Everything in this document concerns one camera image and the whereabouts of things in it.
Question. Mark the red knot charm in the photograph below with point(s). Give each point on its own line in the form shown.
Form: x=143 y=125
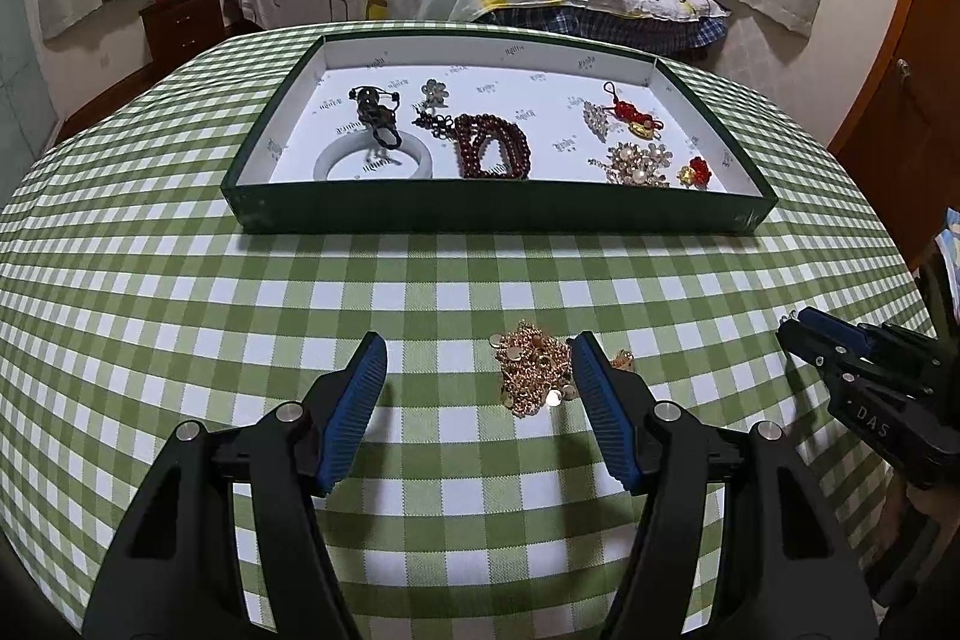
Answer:
x=634 y=115

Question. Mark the blue plaid bed sheet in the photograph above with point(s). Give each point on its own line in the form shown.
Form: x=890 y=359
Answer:
x=637 y=36

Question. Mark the red bead ornament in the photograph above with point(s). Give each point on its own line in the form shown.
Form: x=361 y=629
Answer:
x=694 y=171

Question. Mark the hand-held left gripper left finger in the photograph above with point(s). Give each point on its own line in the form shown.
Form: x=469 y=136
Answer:
x=352 y=411

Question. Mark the dark pendant with tassel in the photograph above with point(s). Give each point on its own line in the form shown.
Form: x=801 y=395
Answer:
x=373 y=111

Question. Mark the silver rhinestone brooch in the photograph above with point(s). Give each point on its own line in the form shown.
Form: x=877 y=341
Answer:
x=596 y=119

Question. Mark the blue patterned cloth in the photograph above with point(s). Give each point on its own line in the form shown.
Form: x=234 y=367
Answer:
x=951 y=250

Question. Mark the grey wardrobe door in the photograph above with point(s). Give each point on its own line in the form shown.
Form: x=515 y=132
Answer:
x=22 y=70

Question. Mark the white jade bangle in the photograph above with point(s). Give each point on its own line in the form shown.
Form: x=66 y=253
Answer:
x=324 y=159

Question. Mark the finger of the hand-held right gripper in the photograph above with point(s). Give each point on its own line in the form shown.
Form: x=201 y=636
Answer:
x=814 y=351
x=836 y=332

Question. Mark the small gold charm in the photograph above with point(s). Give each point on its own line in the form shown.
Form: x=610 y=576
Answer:
x=624 y=359

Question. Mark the dark wooden nightstand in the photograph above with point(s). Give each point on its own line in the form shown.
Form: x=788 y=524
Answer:
x=184 y=29

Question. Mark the green checkered tablecloth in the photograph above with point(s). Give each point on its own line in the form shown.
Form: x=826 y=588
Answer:
x=225 y=310

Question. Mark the pearl flower brooch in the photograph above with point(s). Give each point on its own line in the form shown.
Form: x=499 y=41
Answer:
x=637 y=160

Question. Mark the dark green tray box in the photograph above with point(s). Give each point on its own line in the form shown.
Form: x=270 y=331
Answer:
x=487 y=209

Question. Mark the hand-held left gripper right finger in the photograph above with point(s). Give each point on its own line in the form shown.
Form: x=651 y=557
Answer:
x=604 y=411

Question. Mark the wooden door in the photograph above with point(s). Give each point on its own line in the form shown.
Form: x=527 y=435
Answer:
x=900 y=160

